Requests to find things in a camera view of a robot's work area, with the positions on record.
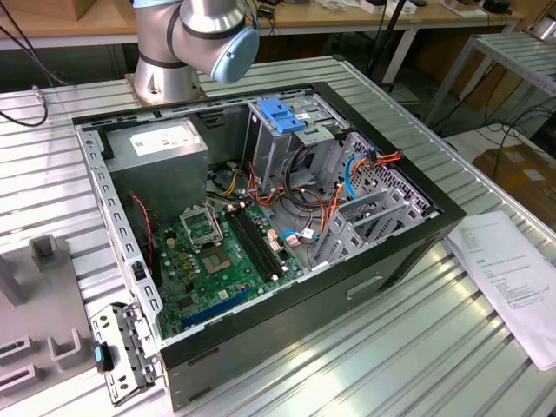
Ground blue data wire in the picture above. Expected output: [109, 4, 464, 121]
[344, 151, 371, 202]

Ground orange power wire with plug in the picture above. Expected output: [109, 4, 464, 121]
[320, 149, 404, 242]

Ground metal disk bay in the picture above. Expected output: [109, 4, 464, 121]
[310, 189, 438, 270]

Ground black RAM slot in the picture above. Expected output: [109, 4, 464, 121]
[235, 203, 286, 279]
[225, 208, 276, 283]

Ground metal optical drive cage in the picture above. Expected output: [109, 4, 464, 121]
[242, 89, 348, 192]

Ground CPU socket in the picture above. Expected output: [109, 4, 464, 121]
[199, 245, 238, 277]

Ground metal socket cover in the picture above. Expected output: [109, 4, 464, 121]
[179, 206, 225, 249]

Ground blue plastic drive latch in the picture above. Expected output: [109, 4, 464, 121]
[256, 98, 308, 136]

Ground green motherboard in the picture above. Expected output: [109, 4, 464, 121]
[151, 202, 305, 340]

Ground black open PC case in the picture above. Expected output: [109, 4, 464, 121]
[71, 81, 468, 413]

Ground blue expansion slot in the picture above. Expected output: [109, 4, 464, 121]
[180, 284, 253, 329]

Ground grey power supply unit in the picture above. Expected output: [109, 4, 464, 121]
[103, 117, 210, 225]

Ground metal expansion card retainer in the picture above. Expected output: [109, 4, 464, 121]
[89, 301, 164, 407]

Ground blue black retainer latch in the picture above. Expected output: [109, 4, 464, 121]
[92, 341, 115, 374]

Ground printed white paper sheets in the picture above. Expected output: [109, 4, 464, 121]
[445, 211, 556, 373]

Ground brown cardboard box on floor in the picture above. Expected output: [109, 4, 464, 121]
[471, 145, 556, 218]

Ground grey part rack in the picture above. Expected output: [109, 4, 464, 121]
[0, 235, 96, 399]

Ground metal slat side table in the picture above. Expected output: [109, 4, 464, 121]
[427, 32, 556, 127]

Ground black orange wire bundle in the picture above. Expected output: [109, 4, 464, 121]
[246, 160, 334, 214]

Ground blue wire with white label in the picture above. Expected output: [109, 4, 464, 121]
[279, 228, 314, 248]

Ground yellow black power wires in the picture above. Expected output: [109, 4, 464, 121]
[208, 162, 245, 197]

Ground red black twisted wire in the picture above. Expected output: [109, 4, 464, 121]
[129, 194, 154, 261]

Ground cable with metal plug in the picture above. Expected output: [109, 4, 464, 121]
[0, 84, 50, 128]

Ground wooden desk with white frame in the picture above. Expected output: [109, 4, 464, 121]
[0, 0, 526, 83]

